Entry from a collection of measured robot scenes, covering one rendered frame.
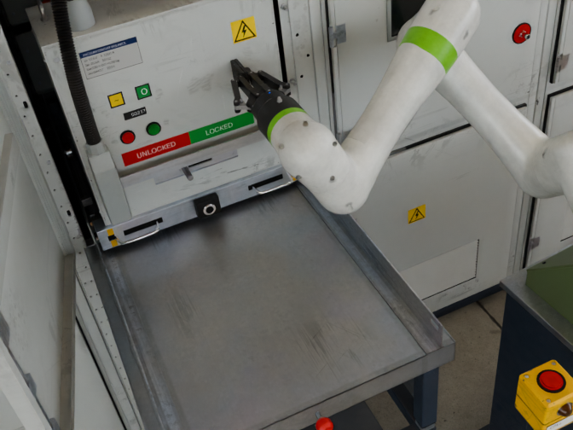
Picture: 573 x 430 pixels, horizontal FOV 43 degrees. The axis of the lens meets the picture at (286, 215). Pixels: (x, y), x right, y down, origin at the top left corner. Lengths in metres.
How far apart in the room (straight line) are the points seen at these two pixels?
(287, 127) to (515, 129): 0.59
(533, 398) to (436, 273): 1.13
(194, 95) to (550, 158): 0.78
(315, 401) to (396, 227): 0.92
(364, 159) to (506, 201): 1.10
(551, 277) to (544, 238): 1.03
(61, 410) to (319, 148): 0.72
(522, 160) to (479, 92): 0.18
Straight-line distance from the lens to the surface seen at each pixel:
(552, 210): 2.63
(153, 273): 1.72
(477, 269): 2.58
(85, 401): 2.21
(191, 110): 1.66
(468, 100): 1.70
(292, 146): 1.30
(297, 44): 1.75
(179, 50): 1.59
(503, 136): 1.71
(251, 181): 1.81
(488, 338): 2.62
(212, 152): 1.69
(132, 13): 1.58
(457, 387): 2.49
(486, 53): 2.05
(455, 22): 1.52
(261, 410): 1.42
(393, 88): 1.46
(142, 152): 1.68
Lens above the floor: 2.01
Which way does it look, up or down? 40 degrees down
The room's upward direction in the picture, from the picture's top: 8 degrees counter-clockwise
